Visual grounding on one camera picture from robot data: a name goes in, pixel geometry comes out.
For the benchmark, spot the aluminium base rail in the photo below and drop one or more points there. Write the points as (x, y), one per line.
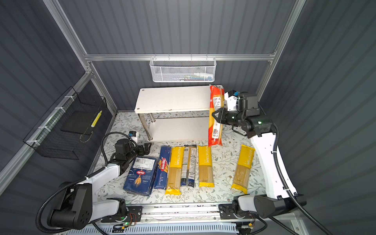
(180, 219)

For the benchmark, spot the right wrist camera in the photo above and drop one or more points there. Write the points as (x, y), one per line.
(231, 100)

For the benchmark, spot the narrow blue Barilla spaghetti box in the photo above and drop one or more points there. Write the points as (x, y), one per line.
(163, 168)

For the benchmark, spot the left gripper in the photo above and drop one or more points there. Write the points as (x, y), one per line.
(146, 149)

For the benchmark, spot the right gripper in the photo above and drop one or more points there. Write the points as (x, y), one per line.
(221, 113)

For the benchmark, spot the white wire mesh basket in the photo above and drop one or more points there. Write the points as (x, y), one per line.
(163, 71)

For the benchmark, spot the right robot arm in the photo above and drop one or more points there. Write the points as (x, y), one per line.
(281, 196)

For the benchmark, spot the yellow marker pen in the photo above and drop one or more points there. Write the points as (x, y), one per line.
(96, 119)

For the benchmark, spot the black wire basket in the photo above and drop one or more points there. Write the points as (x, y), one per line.
(67, 133)

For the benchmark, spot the wide blue Barilla pasta box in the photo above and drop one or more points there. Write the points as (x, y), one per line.
(141, 176)

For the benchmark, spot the red spaghetti bag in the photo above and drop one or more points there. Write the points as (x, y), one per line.
(216, 105)

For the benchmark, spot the yellow pastatime bag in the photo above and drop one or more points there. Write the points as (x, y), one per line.
(205, 167)
(242, 172)
(175, 171)

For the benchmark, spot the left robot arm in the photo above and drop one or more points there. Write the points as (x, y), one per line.
(75, 206)

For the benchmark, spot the items in white basket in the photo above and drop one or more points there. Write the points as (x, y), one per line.
(200, 77)

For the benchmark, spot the dark blue clear spaghetti bag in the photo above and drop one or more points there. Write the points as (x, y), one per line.
(189, 166)

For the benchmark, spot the white two-tier shelf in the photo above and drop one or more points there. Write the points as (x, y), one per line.
(174, 100)

